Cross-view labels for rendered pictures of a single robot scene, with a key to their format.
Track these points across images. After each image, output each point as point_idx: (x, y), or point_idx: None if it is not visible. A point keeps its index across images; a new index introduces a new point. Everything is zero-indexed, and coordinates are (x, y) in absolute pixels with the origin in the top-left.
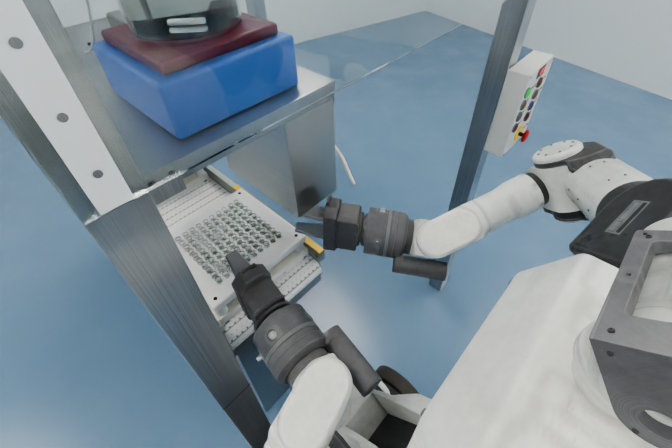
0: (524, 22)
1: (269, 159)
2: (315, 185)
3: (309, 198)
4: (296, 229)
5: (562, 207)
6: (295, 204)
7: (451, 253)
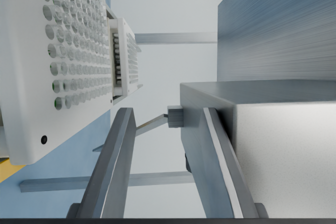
0: None
1: (329, 87)
2: (323, 190)
3: (287, 161)
4: (131, 111)
5: None
6: (298, 99)
7: None
